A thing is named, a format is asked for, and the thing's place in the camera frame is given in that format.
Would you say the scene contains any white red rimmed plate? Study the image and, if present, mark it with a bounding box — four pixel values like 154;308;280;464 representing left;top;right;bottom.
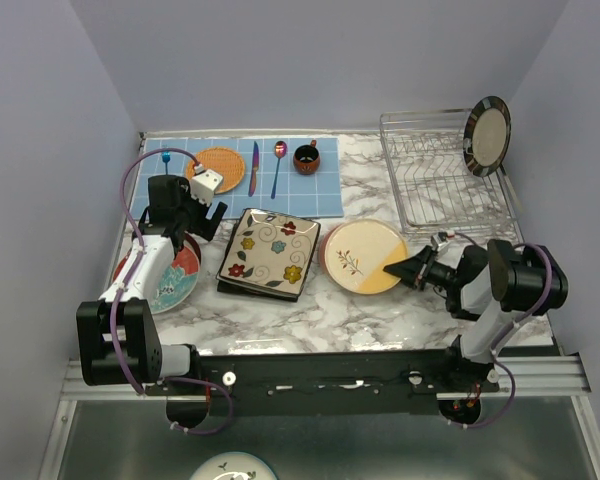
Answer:
101;241;200;314

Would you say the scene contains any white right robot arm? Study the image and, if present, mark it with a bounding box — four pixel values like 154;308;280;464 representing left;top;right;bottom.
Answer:
383;239;569;392

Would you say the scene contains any iridescent spoon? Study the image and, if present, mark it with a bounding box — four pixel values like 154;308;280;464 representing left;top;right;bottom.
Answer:
270;140;288;199

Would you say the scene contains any aluminium frame rail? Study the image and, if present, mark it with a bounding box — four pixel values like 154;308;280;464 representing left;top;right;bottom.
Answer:
60;355;591;401

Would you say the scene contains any cream square dark-rimmed plate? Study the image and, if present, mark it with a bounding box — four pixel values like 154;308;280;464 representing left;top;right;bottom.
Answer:
216;207;322;297

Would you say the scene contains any blue grid placemat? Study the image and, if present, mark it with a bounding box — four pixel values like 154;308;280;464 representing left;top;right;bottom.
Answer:
144;137;343;219

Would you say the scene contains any iridescent knife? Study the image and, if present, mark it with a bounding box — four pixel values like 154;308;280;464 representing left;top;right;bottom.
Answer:
248;141;260;197

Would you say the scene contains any blue fork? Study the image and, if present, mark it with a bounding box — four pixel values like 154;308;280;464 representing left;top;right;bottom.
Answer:
161;150;171;175

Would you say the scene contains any red rimmed round plate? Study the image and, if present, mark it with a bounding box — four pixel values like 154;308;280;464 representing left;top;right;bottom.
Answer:
184;233;202;265

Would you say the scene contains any yellow round plate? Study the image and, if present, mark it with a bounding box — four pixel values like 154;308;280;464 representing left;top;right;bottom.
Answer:
326;218;409;295

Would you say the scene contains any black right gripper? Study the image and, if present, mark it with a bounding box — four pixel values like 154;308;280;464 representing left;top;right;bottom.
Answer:
384;244;462;291

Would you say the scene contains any orange black mug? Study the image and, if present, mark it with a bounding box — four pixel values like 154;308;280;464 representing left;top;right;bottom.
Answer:
293;139;321;175

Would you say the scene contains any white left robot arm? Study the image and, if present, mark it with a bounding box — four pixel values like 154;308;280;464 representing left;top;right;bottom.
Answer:
76;170;227;395

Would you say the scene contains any wire dish rack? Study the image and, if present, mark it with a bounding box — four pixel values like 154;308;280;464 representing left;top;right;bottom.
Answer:
379;108;516;237

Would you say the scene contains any woven wicker round trivet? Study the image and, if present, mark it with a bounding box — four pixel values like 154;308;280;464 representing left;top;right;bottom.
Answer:
185;146;246;194

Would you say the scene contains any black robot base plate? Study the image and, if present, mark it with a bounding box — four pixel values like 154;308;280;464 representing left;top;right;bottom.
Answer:
193;347;499;416

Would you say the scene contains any white floral plate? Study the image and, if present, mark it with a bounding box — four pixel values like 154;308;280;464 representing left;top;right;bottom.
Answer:
190;452;278;480

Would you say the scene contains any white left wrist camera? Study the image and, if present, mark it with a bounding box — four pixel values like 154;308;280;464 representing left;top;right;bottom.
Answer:
189;169;224;206

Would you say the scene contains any dark olive round plate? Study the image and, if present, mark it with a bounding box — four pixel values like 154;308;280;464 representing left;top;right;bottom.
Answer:
462;95;511;178

